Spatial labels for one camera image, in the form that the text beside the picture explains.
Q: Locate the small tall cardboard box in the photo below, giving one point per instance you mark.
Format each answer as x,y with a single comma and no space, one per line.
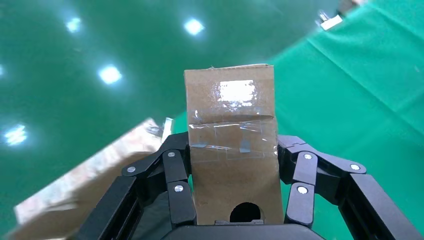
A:
232,165

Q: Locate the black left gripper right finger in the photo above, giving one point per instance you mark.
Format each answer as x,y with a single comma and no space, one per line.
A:
304,175

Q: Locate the silver metal clip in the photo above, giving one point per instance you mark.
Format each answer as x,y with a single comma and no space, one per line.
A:
331,22

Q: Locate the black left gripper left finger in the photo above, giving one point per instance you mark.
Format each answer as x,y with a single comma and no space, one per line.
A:
175,172

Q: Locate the green table cloth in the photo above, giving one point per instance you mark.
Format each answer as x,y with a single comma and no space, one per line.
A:
348,99

